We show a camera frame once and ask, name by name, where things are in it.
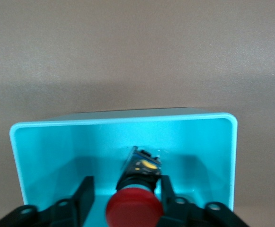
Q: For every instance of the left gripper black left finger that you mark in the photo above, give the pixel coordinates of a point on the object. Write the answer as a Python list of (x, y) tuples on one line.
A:
[(80, 203)]

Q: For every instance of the teal plastic bin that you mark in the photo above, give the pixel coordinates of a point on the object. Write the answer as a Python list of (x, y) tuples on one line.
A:
[(56, 146)]

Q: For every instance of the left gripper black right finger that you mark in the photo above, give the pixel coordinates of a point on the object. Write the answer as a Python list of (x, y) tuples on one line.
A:
[(172, 203)]

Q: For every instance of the red mushroom push button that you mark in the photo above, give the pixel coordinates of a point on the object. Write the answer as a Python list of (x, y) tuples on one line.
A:
[(132, 208)]

